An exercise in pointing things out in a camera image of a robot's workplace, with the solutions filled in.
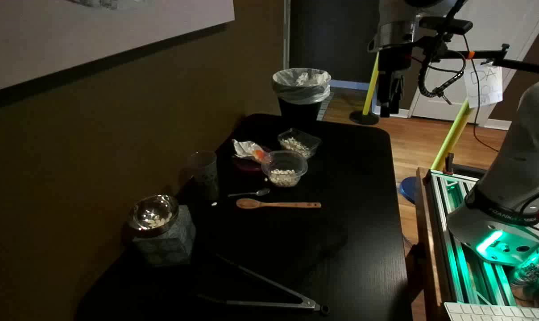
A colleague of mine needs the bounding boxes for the white keyboard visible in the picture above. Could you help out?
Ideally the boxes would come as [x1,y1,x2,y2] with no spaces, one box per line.
[445,301,539,321]

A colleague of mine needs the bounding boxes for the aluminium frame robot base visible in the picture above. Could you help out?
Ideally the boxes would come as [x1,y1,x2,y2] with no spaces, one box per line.
[420,171,539,321]

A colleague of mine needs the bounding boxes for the metal tongs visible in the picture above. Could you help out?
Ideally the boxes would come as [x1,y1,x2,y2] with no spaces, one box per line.
[197,253,331,314]

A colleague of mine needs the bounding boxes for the small grey box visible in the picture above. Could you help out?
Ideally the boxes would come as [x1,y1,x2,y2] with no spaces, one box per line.
[135,205,197,267]

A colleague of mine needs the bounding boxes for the round clear plastic container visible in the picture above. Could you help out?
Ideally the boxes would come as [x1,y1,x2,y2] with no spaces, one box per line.
[263,150,310,187]

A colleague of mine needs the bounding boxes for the silver metal spoon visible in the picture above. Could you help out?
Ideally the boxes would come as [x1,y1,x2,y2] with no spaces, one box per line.
[211,187,270,207]

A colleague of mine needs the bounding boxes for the white door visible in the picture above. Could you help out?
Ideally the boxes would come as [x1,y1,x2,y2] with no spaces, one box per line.
[411,0,539,128]

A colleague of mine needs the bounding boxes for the white framed wall picture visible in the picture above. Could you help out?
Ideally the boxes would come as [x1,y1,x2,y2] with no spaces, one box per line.
[0,0,236,89]

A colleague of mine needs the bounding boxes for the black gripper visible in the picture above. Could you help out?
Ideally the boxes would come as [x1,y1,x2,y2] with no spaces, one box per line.
[379,46,413,118]

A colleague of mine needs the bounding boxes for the white and orange wrapper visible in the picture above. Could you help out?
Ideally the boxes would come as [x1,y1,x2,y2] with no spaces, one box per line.
[233,139,269,162]

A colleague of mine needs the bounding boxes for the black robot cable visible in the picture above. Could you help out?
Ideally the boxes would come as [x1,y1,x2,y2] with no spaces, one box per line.
[417,34,470,100]

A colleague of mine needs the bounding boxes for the wooden spoon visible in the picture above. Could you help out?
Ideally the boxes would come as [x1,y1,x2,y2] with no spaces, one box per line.
[236,198,324,210]

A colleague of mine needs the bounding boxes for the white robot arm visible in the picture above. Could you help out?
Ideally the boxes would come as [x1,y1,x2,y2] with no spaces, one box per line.
[372,0,539,266]

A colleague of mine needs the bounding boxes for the bin with white liner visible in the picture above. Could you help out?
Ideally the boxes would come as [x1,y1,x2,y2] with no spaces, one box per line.
[272,68,333,123]

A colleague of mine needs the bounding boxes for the dark drinking glass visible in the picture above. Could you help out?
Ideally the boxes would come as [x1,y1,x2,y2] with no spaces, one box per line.
[183,152,220,207]

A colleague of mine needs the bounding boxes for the yellow pole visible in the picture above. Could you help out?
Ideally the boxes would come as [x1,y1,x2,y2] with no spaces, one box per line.
[433,102,472,171]

